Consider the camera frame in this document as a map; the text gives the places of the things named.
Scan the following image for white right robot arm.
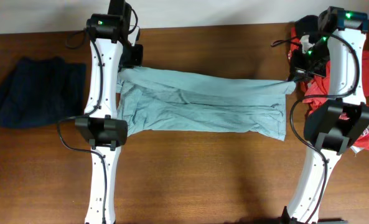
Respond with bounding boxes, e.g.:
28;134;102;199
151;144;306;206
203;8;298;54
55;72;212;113
279;6;369;223

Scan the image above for light blue-grey t-shirt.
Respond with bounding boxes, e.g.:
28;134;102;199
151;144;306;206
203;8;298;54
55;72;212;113
116;67;296;141

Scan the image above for black garment on pile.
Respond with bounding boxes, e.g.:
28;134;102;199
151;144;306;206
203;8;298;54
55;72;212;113
294;15;320;43

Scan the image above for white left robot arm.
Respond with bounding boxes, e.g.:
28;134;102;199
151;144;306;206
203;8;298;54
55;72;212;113
75;12;142;224

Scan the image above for dark navy folded garment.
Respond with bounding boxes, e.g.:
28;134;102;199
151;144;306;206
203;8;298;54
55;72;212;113
0;57;86;129

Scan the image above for red printed t-shirt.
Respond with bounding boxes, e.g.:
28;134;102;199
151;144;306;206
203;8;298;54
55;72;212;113
288;39;369;153

